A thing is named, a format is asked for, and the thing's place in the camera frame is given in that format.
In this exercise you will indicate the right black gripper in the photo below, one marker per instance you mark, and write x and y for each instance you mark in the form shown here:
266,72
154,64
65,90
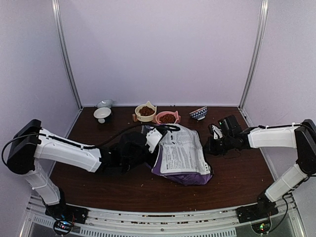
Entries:
209,148

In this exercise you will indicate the purple pet food bag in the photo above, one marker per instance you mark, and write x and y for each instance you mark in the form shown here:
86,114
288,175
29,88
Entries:
179,156

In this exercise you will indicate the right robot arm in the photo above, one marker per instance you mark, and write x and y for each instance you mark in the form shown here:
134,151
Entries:
228,135

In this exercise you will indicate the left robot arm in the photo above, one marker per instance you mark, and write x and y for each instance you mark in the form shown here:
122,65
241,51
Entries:
33,143

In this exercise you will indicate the pink cat-ear pet bowl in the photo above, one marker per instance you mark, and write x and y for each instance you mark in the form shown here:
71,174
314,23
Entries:
176,114

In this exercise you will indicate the cream cat-ear pet bowl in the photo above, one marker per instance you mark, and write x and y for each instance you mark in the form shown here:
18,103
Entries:
148,118

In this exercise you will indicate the blue zigzag patterned bowl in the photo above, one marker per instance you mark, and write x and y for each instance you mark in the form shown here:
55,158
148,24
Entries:
199,114

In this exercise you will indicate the brown kibble in pink bowl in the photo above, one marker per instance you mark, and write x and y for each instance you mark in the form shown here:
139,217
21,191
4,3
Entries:
167,118

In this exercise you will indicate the brown kibble in cream bowl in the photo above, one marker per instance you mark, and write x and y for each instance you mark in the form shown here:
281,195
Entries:
146,111

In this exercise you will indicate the light blue striped bowl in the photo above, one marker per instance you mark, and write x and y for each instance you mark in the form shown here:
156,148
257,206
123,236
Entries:
108,103

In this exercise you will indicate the navy white-dotted bowl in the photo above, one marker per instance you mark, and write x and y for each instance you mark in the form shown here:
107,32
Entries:
103,115

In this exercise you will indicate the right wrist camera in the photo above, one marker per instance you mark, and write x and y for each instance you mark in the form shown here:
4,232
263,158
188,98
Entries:
215,131

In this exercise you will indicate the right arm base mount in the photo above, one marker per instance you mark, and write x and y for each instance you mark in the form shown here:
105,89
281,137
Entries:
262,209

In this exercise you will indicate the right aluminium frame post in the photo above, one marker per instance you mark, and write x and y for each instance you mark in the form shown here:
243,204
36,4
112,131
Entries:
261,28

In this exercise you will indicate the aluminium frame post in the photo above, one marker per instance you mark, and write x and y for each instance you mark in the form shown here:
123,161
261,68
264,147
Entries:
261,28
65,55

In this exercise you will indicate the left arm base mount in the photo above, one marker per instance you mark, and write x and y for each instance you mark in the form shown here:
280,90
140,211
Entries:
65,212

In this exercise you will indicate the left aluminium frame post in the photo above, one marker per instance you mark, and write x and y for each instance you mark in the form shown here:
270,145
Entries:
65,55

